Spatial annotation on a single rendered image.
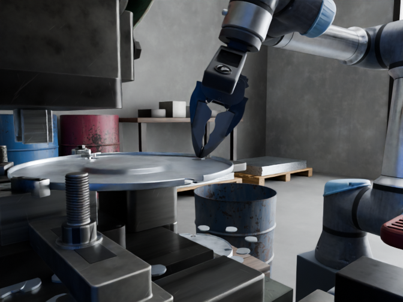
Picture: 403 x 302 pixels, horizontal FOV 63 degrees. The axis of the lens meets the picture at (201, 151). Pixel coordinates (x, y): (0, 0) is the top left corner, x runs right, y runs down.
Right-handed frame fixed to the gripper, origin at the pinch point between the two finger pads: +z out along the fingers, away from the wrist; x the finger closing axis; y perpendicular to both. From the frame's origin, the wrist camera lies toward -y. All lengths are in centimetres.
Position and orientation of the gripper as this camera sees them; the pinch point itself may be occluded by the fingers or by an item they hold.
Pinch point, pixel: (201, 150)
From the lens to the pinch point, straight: 54.4
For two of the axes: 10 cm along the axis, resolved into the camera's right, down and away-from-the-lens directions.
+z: -3.3, 9.4, 1.1
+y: 0.4, -1.0, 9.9
